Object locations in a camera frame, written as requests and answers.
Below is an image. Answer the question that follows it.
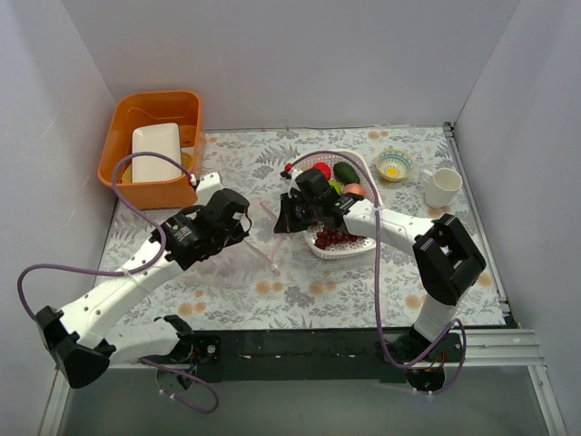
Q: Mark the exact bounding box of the red grape bunch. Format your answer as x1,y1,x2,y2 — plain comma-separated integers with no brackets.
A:
314,227,359,250

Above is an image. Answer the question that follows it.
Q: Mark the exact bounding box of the clear zip top bag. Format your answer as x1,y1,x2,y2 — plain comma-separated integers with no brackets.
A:
190,199,291,292

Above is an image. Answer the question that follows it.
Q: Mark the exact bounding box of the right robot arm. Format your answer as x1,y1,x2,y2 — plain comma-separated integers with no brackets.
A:
274,167,486,368

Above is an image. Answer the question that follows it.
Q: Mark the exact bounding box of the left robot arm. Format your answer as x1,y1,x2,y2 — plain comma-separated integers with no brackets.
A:
35,188,250,389

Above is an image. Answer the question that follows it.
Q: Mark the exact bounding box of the green apple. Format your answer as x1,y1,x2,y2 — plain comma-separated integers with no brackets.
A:
329,180,342,194

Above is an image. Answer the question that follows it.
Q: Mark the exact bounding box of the pink peach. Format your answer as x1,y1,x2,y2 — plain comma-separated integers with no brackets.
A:
342,183,366,197

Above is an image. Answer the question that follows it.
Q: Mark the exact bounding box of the dark green avocado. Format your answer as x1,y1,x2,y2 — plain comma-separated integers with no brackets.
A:
333,162,360,185

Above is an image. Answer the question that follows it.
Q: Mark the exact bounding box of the red strawberry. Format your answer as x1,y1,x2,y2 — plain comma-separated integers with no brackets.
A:
312,162,331,180

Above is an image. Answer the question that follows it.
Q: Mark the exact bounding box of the white perforated fruit basket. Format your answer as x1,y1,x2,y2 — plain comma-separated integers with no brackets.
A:
293,149,379,260

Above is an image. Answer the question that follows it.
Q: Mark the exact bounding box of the patterned small bowl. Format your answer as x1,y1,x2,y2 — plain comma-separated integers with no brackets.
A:
375,148,415,182

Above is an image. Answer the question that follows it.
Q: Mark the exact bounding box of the white rectangular plate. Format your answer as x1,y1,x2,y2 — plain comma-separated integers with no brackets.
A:
132,123,182,183

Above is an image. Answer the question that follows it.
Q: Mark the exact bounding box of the white mug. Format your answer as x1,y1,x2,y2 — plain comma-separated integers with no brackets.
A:
419,168,463,209

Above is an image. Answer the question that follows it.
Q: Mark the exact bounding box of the orange plastic tub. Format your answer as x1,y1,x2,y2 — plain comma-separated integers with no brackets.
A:
97,90,206,210

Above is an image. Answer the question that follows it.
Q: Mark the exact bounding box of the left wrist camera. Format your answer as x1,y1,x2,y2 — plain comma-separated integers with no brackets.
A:
188,172,223,197

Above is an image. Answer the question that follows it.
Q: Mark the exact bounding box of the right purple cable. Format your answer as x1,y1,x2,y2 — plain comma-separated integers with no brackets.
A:
285,150,467,394

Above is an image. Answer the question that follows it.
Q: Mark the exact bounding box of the purple cable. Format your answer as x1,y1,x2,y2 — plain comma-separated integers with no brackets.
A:
285,150,467,394
16,152,221,414

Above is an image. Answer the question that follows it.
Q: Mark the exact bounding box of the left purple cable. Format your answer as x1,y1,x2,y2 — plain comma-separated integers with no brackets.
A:
16,152,221,414

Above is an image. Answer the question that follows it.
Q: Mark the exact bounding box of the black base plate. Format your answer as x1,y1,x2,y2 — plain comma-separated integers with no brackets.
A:
140,327,467,382

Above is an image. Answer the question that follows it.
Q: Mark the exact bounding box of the aluminium frame rail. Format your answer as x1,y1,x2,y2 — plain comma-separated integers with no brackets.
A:
41,329,566,435

